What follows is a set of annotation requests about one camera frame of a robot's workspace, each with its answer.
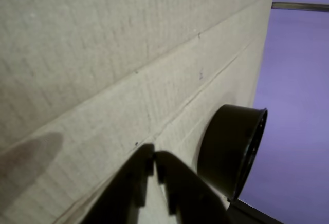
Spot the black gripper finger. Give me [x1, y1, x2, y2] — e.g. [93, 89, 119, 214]
[79, 143, 156, 224]
[153, 151, 232, 224]

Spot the black round plastic bowl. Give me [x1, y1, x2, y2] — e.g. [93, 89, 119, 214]
[196, 104, 268, 201]

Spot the beige cardboard sheet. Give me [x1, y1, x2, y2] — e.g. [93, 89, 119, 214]
[0, 0, 280, 224]

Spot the thin grey metal bar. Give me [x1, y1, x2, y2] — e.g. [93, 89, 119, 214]
[271, 1, 329, 13]

